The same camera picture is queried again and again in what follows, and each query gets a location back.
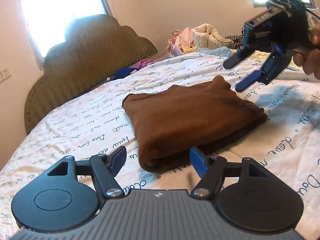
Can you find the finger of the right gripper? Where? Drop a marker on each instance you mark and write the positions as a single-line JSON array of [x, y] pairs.
[[255, 76], [241, 54]]

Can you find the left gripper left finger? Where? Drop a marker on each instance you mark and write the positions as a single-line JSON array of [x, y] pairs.
[[104, 170]]

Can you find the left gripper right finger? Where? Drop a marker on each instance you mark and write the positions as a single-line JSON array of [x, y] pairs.
[[211, 170]]

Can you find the brown garment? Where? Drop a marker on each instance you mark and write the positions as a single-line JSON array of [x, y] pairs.
[[169, 123]]

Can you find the cream yellow clothes pile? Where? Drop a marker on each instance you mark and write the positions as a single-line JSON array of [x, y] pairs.
[[207, 36]]

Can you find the pink clothes pile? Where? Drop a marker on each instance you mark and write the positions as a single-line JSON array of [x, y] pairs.
[[181, 43]]

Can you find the person right hand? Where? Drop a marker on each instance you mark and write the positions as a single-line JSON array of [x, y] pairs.
[[310, 64]]

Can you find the dark patterned garment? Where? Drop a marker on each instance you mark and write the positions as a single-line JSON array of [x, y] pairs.
[[236, 39]]

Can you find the blue cloth item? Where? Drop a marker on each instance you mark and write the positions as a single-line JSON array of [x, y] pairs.
[[122, 73]]

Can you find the olive padded headboard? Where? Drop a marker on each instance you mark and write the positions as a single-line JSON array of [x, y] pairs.
[[95, 47]]

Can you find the bright window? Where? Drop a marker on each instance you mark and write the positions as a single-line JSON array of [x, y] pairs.
[[47, 20]]

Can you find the white wall socket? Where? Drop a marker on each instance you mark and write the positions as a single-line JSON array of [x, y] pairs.
[[4, 74]]

